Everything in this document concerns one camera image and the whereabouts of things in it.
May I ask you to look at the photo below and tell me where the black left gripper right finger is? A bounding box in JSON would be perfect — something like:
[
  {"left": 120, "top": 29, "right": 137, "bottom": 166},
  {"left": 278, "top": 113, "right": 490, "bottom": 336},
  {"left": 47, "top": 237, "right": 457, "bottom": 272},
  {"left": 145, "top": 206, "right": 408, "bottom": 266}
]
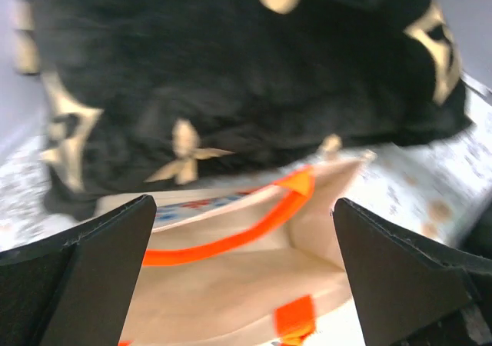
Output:
[{"left": 333, "top": 198, "right": 491, "bottom": 346}]

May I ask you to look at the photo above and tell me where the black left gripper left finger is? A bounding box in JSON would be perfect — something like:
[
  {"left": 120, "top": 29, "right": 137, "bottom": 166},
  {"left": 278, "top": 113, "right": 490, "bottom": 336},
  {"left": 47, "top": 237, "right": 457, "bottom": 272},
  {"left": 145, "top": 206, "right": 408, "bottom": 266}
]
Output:
[{"left": 1, "top": 195, "right": 156, "bottom": 346}]

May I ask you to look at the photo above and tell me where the beige canvas tote bag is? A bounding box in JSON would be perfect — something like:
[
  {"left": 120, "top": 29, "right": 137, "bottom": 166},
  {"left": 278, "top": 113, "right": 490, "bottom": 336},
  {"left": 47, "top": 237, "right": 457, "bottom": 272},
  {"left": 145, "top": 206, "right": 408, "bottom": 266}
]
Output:
[{"left": 95, "top": 157, "right": 377, "bottom": 346}]

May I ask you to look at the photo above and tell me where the floral patterned table cloth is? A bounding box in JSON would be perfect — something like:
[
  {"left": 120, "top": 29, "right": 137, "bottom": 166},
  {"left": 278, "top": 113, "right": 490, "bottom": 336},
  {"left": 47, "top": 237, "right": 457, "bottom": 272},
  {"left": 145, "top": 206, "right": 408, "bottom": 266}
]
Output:
[{"left": 1, "top": 99, "right": 491, "bottom": 250}]

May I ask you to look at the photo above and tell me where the black plush flower pillow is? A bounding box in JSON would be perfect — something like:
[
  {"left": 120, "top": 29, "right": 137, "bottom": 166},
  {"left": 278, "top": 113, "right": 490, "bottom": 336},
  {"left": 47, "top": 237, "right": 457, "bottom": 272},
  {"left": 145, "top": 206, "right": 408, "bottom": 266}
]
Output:
[{"left": 15, "top": 0, "right": 471, "bottom": 221}]

